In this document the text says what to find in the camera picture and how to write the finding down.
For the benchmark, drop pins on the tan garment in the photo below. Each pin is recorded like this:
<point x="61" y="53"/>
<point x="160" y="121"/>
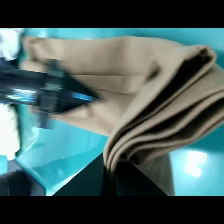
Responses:
<point x="133" y="83"/>

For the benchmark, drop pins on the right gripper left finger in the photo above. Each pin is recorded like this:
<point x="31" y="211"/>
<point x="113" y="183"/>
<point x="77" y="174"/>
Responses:
<point x="87" y="181"/>

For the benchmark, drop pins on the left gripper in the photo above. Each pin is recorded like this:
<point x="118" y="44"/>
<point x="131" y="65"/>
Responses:
<point x="53" y="88"/>

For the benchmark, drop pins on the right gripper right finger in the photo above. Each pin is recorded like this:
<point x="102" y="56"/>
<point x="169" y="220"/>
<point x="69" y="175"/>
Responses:
<point x="133" y="183"/>

